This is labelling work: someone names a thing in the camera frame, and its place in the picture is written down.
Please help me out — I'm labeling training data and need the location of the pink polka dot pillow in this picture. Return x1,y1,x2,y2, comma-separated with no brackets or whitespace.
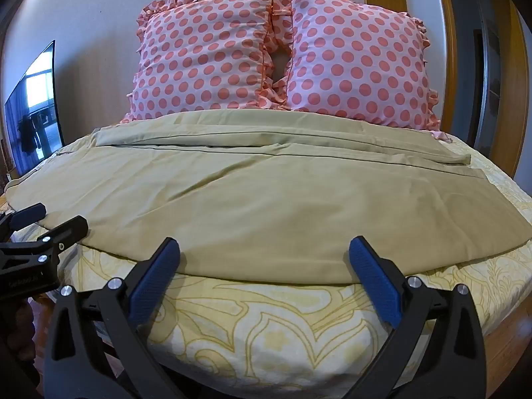
270,0,453,141
120,0,292,126

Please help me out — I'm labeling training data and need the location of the wooden door frame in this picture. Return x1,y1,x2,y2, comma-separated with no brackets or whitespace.
432,0,532,180

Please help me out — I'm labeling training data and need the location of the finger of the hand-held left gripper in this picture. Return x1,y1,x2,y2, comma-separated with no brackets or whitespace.
10,215,89,263
0,202,47,234

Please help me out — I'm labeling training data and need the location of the bed with yellow patterned cover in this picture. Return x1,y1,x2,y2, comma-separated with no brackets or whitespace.
0,127,532,392

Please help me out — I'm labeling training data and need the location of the flat screen television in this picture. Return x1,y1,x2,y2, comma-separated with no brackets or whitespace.
4,40,66,176

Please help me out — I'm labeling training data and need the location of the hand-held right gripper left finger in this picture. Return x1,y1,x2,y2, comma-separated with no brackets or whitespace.
44,237,184,399

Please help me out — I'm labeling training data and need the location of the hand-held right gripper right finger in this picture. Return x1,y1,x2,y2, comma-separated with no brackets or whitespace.
348,236,488,399

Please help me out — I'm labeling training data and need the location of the olive green blanket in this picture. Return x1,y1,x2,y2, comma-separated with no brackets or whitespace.
6,110,532,286

